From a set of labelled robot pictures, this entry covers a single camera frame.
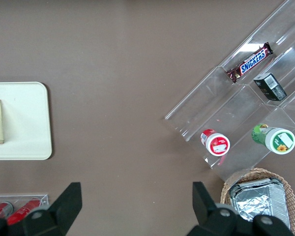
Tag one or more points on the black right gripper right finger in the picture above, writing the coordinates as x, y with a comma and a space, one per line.
211, 218

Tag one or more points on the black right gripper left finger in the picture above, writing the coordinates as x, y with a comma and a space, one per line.
59, 211

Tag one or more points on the light wicker basket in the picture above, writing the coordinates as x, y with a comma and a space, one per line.
241, 177

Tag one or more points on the cream plastic tray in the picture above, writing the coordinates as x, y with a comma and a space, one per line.
27, 123

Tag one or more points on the red cola bottle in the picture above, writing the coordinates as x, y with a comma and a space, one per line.
27, 209
0, 210

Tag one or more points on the clear acrylic bottle rack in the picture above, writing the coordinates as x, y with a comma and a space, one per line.
19, 196

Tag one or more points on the silver foil container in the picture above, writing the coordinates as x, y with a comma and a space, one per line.
260, 196

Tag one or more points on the red yogurt cup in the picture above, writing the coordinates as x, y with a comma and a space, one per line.
216, 143

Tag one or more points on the green yogurt cup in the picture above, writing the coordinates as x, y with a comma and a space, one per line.
277, 140

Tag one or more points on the clear acrylic stepped stand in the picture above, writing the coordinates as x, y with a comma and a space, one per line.
211, 98

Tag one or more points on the small black box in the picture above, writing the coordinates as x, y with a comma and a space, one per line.
270, 86

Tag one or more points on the snickers chocolate bar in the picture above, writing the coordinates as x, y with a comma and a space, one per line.
252, 61

